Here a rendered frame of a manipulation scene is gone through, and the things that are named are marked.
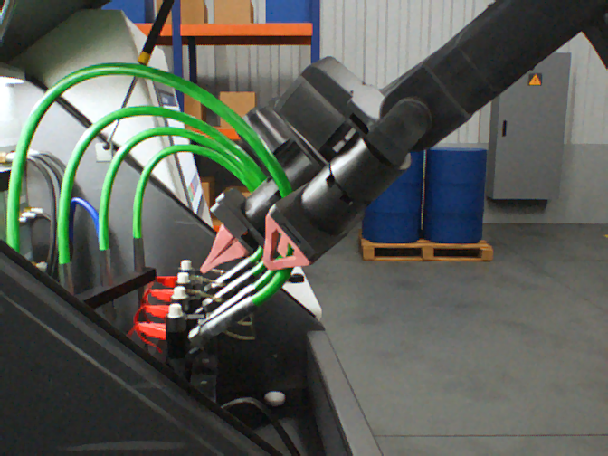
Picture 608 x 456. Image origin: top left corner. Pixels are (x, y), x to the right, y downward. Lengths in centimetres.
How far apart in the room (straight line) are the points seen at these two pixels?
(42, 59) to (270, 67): 621
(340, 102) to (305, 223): 12
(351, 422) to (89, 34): 79
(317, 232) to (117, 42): 67
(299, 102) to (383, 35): 686
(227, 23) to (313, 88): 558
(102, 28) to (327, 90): 68
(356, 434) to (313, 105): 46
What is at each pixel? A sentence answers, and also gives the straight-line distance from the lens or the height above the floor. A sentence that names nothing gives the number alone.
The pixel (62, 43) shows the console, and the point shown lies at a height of 149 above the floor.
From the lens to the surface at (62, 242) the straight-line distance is 88.
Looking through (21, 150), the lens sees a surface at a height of 132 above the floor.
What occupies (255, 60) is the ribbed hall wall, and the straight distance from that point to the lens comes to 731.
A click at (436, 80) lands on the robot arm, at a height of 139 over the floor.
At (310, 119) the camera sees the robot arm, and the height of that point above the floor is 136.
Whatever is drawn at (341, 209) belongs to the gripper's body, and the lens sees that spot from 55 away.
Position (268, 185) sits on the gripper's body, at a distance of 70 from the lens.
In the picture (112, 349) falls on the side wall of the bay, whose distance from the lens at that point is 45.
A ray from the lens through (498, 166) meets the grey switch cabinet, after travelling 732.
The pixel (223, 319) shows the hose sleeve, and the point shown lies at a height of 114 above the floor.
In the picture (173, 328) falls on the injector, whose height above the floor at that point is 109.
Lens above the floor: 137
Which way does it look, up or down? 12 degrees down
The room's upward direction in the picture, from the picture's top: straight up
